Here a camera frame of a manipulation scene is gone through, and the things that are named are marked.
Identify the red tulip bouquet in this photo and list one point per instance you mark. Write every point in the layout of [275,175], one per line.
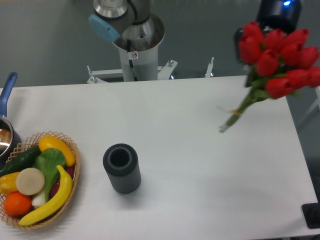
[282,62]

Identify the green bok choy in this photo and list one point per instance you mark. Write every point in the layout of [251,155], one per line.
[47,163]

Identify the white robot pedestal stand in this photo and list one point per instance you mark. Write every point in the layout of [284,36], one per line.
[135,66]

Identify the white frame at right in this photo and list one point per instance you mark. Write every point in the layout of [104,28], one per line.
[311,112]

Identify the dark grey ribbed vase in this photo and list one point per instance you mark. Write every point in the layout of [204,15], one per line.
[121,164]

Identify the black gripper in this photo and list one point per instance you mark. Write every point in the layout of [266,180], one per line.
[275,14]

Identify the green cucumber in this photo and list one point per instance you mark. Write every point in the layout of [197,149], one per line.
[22,161]

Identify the blue handled saucepan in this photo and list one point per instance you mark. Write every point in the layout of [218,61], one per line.
[9,138]

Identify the black device at table edge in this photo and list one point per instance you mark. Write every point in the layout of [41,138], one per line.
[311,213]

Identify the woven wicker basket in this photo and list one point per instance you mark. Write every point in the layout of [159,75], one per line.
[26,144]

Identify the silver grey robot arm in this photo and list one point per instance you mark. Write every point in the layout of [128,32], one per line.
[137,33]

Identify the yellow banana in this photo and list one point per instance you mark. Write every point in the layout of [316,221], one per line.
[54,204]

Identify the yellow bell pepper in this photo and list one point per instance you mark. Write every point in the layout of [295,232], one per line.
[8,183]

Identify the dark red vegetable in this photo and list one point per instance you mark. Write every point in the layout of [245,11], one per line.
[71,171]

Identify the beige round disc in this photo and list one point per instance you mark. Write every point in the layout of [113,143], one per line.
[30,181]

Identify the yellow squash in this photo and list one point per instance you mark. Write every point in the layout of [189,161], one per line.
[52,142]

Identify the orange fruit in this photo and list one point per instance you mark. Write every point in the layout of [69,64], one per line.
[17,204]

